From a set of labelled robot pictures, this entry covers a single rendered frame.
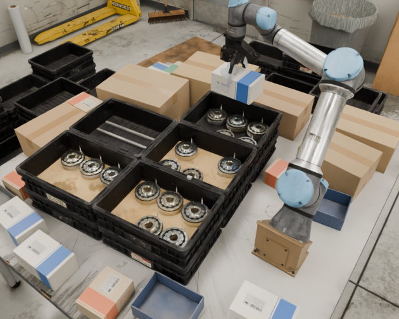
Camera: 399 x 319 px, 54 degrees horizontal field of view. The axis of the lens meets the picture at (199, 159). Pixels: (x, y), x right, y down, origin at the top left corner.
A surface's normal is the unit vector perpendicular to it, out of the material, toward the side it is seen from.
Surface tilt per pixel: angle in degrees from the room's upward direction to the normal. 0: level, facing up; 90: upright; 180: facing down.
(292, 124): 90
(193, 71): 0
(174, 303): 0
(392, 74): 73
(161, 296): 0
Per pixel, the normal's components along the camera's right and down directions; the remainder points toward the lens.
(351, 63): -0.45, -0.28
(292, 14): -0.58, 0.55
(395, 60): -0.56, 0.36
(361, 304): 0.00, -0.74
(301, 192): -0.52, -0.03
